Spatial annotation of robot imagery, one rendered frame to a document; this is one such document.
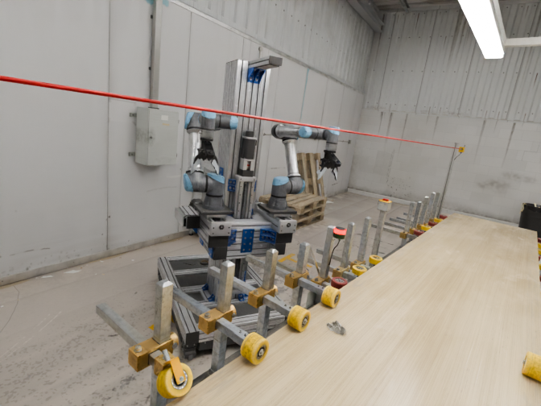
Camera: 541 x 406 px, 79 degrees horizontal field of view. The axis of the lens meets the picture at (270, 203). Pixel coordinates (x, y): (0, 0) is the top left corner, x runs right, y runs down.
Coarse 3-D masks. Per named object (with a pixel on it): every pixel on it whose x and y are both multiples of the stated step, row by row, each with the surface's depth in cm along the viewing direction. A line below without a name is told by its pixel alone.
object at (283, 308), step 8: (216, 272) 147; (240, 280) 141; (240, 288) 138; (248, 288) 135; (264, 296) 130; (272, 296) 131; (272, 304) 128; (280, 304) 126; (288, 304) 127; (280, 312) 125; (288, 312) 123
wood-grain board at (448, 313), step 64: (448, 256) 227; (512, 256) 245; (320, 320) 130; (384, 320) 136; (448, 320) 142; (512, 320) 149; (256, 384) 94; (320, 384) 97; (384, 384) 100; (448, 384) 103; (512, 384) 107
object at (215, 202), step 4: (208, 196) 216; (212, 196) 215; (216, 196) 215; (220, 196) 217; (204, 200) 218; (208, 200) 216; (212, 200) 215; (216, 200) 216; (220, 200) 217; (204, 204) 217; (208, 204) 216; (212, 204) 215; (216, 204) 215; (220, 204) 217; (224, 204) 222; (204, 208) 217; (208, 208) 215; (212, 208) 215; (216, 208) 215; (220, 208) 217; (224, 208) 222
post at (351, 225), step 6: (348, 228) 190; (354, 228) 191; (348, 234) 191; (348, 240) 191; (348, 246) 191; (342, 252) 194; (348, 252) 192; (342, 258) 194; (348, 258) 194; (342, 264) 195
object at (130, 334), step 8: (104, 304) 112; (96, 312) 111; (104, 312) 108; (112, 312) 108; (104, 320) 108; (112, 320) 104; (120, 320) 105; (112, 328) 105; (120, 328) 101; (128, 328) 101; (128, 336) 98; (136, 336) 98; (136, 344) 96; (160, 352) 93; (152, 360) 91
